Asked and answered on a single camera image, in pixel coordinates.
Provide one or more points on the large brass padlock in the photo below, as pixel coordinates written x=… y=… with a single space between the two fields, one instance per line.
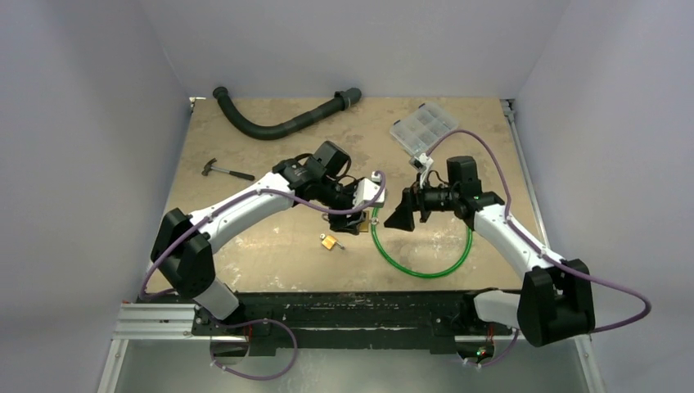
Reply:
x=363 y=227

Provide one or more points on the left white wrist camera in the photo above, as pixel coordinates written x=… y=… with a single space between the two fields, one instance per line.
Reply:
x=370 y=191

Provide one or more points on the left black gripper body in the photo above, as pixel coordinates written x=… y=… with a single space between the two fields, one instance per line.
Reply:
x=342 y=197

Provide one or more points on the small black hammer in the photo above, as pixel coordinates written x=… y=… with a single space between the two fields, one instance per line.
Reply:
x=211 y=166

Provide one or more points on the green cable lock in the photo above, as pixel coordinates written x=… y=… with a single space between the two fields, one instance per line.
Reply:
x=428 y=256

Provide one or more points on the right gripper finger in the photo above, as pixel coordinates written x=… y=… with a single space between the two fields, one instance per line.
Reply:
x=401 y=219
x=409 y=201

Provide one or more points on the small brass padlock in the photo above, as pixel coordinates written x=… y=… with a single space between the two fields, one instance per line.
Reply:
x=330 y=242

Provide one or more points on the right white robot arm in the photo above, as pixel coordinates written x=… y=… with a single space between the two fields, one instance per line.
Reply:
x=555 y=301

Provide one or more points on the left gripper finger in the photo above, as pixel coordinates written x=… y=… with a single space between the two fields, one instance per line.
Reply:
x=345 y=226
x=355 y=218

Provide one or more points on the clear plastic organizer box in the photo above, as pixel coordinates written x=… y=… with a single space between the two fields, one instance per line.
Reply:
x=420 y=130

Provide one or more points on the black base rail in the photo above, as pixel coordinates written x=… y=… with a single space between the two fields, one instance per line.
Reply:
x=440 y=322

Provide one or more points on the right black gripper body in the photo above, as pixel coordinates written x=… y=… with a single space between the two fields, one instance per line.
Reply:
x=418 y=201

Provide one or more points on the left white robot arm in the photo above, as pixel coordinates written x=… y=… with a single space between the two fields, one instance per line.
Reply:
x=185 y=245

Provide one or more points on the aluminium frame rail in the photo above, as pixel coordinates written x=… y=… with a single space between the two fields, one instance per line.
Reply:
x=154 y=322

